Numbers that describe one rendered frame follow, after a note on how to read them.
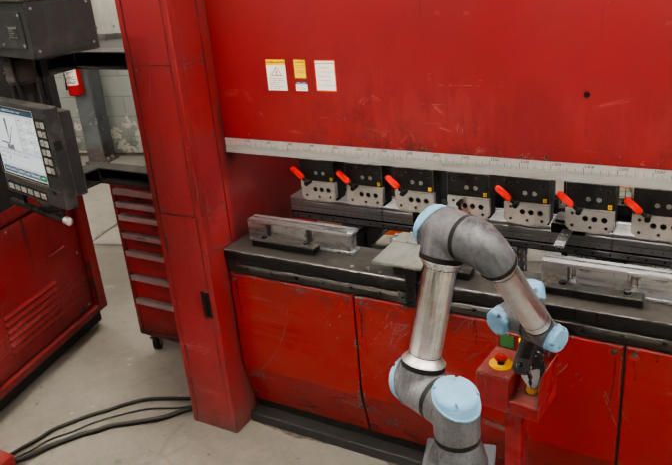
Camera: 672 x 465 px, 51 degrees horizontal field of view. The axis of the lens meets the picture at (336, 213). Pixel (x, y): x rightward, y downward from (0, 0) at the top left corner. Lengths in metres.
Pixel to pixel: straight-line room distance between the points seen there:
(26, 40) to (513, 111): 1.58
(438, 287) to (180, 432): 1.95
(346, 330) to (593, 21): 1.44
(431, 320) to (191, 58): 1.45
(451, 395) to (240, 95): 1.52
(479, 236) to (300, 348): 1.48
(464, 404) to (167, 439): 1.94
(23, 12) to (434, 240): 1.51
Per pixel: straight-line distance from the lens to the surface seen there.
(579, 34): 2.25
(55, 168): 2.57
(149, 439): 3.46
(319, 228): 2.81
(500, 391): 2.25
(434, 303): 1.78
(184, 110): 2.73
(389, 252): 2.49
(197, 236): 2.90
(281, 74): 2.68
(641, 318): 2.39
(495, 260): 1.67
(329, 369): 2.97
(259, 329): 3.07
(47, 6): 2.55
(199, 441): 3.37
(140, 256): 3.74
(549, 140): 2.33
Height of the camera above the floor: 2.05
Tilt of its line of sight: 21 degrees down
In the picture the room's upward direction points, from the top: 5 degrees counter-clockwise
